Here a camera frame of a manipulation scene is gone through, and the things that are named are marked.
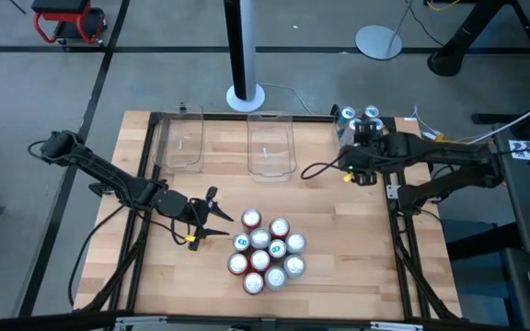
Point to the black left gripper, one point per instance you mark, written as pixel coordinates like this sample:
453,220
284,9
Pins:
175,204

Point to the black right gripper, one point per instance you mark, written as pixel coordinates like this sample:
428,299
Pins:
361,158

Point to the slim blue silver energy can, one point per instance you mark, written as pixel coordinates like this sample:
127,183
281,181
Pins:
277,248
377,123
347,112
371,110
241,242
353,123

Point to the red soda can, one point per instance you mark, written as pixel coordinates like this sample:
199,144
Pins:
251,218
253,282
260,260
279,226
238,263

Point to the clear plastic bin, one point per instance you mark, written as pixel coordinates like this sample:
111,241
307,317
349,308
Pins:
272,165
187,161
334,158

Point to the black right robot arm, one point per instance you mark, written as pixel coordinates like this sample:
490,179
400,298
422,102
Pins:
453,154

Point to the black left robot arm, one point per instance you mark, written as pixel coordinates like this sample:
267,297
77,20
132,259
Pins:
108,174

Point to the silver mounting plate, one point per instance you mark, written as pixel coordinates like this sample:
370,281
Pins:
392,191

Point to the white power strip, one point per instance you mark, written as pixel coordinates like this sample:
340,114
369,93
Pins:
429,135

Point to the gray round-base thin stand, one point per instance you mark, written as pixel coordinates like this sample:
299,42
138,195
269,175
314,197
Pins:
378,42

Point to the black desk leg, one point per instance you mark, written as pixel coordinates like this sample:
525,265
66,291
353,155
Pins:
449,60

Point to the black desk foot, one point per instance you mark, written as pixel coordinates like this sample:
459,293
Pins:
490,118

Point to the black desk crossbeam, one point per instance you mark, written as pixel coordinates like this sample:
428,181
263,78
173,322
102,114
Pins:
481,243

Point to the black crossbar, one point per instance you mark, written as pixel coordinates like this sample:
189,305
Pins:
39,322

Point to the red-framed black stool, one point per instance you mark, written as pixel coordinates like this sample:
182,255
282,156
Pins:
60,5

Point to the black stand leg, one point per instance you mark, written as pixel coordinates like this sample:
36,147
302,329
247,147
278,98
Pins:
18,6

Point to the silver bracket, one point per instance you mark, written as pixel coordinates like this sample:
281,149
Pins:
141,323
396,327

